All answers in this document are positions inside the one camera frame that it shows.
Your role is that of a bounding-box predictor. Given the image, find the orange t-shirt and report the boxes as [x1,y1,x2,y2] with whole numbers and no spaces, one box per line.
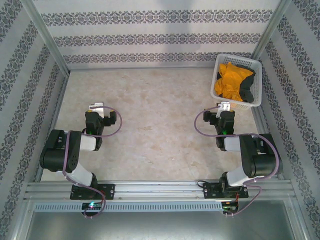
[214,62,255,102]

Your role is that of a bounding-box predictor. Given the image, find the black t-shirt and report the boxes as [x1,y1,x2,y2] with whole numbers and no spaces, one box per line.
[216,64,256,103]

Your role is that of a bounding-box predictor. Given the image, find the white plastic basket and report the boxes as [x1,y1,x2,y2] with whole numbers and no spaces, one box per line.
[210,53,263,112]

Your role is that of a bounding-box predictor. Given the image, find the grey metal sheet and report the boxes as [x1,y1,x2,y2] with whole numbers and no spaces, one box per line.
[24,199,306,240]

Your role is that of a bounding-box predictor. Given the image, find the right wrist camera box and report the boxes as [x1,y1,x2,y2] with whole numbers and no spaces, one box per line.
[216,101,231,119]

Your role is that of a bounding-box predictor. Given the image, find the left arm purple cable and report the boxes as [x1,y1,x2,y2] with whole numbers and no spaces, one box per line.
[61,106,123,220]

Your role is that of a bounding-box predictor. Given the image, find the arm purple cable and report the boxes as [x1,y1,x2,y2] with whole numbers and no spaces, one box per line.
[194,104,280,218]
[61,106,123,220]

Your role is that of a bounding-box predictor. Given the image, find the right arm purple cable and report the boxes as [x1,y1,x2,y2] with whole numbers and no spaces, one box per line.
[194,104,280,218]

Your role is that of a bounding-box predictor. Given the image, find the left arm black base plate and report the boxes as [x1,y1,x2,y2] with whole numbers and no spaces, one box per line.
[69,183,116,201]

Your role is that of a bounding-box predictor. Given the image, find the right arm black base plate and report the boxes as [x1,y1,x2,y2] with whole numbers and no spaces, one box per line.
[202,181,250,200]

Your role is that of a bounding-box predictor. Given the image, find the aluminium frame post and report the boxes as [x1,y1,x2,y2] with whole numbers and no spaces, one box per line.
[21,0,71,73]
[251,0,293,61]

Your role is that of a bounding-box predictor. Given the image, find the aluminium mounting rail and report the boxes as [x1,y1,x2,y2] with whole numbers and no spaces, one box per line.
[23,179,295,201]

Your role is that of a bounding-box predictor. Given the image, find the slotted grey cable duct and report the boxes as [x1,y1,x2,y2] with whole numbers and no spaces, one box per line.
[33,201,225,213]

